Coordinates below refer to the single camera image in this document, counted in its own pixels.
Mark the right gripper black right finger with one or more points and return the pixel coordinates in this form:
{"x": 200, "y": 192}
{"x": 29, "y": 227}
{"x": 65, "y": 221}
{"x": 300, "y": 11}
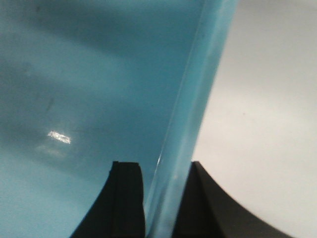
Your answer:
{"x": 207, "y": 211}

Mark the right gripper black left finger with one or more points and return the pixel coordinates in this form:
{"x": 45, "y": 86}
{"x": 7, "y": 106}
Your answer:
{"x": 118, "y": 210}

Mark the light blue plastic box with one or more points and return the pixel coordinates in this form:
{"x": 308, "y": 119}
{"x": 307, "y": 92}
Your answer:
{"x": 85, "y": 83}

